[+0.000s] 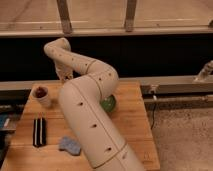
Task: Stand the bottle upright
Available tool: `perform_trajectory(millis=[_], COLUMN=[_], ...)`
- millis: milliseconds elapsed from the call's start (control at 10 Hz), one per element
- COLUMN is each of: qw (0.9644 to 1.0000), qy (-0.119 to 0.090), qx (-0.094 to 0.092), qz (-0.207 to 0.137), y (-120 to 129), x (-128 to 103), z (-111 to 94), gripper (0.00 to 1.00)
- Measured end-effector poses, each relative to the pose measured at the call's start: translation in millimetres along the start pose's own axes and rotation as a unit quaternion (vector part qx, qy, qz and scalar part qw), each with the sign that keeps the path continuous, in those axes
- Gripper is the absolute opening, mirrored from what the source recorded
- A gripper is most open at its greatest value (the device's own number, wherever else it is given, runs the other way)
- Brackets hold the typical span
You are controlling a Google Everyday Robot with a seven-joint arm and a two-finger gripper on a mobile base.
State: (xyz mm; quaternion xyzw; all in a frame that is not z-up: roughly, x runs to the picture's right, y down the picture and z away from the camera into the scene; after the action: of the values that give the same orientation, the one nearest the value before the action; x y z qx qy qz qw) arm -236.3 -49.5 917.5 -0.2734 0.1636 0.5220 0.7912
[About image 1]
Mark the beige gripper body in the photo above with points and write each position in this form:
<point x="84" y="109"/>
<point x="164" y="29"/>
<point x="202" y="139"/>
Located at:
<point x="64" y="72"/>

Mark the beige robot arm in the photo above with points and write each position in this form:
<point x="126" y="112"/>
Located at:
<point x="79" y="100"/>

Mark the white paper cup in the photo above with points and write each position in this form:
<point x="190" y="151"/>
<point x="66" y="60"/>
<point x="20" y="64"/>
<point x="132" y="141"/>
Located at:
<point x="42" y="96"/>

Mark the green round object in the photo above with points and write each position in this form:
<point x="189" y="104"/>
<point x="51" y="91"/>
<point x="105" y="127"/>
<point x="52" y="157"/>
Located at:
<point x="108" y="104"/>

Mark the black white striped block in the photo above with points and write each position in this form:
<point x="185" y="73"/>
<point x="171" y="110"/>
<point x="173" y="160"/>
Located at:
<point x="39" y="132"/>

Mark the blue sponge cloth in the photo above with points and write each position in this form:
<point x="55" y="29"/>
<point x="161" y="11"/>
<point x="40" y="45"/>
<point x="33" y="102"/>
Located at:
<point x="69" y="145"/>

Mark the white object at right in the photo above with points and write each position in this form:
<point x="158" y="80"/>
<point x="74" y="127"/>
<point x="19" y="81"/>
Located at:
<point x="205" y="72"/>

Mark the left metal window post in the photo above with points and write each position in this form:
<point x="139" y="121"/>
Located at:
<point x="64" y="16"/>

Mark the metal window post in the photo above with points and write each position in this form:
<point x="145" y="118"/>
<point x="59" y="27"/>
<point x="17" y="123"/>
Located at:
<point x="64" y="16"/>
<point x="130" y="15"/>

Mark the right metal window post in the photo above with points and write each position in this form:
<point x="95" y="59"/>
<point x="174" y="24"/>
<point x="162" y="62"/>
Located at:
<point x="130" y="15"/>

